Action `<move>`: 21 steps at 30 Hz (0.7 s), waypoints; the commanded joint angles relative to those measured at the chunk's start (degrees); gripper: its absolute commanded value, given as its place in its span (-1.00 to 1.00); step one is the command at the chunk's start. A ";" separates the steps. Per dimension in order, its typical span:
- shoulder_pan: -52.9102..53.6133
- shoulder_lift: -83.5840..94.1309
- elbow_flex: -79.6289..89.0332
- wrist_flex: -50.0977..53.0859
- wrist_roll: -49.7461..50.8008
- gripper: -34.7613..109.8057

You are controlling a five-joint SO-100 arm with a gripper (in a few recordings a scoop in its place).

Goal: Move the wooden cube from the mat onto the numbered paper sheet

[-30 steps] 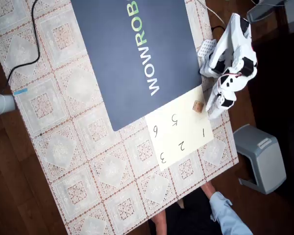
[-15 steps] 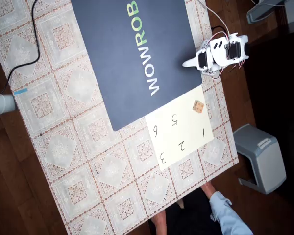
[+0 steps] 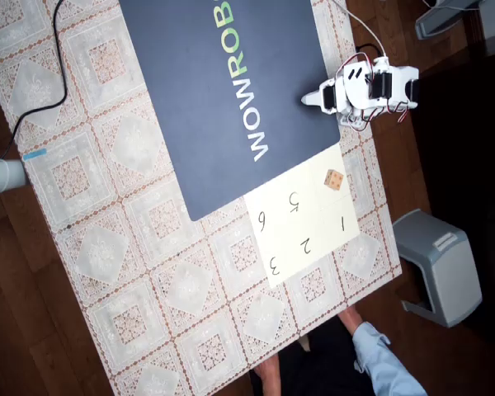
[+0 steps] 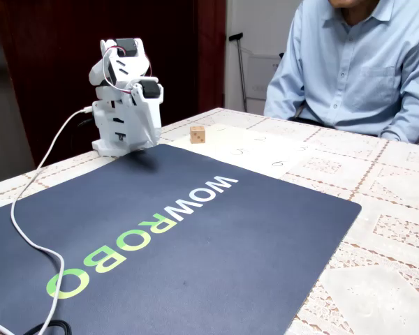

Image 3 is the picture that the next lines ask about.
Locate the white paper with handwritten numbers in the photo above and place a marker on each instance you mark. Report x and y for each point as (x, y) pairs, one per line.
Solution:
(305, 222)

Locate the person's right hand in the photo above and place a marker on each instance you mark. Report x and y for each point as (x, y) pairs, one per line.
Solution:
(350, 318)

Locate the person's right forearm blue sleeve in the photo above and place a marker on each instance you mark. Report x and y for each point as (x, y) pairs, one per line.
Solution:
(379, 363)

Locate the grey plastic stool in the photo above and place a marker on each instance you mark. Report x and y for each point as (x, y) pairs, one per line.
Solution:
(441, 268)

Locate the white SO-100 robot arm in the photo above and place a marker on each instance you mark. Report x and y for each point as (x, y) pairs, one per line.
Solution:
(379, 88)

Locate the small wooden die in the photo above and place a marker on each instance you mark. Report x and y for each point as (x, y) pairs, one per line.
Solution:
(334, 180)

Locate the blue tape strip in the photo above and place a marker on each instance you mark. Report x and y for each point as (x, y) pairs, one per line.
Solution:
(35, 155)

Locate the white lace tablecloth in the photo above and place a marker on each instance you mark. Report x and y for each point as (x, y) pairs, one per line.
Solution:
(107, 206)

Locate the dark blue WOWROBO mat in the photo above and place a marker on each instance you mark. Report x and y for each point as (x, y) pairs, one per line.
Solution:
(189, 103)

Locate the person's left hand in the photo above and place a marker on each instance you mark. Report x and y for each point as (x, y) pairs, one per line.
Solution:
(270, 377)

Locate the dark trousers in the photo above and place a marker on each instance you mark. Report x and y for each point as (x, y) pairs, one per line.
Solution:
(321, 363)

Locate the grey plastic object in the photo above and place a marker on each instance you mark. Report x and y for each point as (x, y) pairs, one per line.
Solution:
(445, 18)

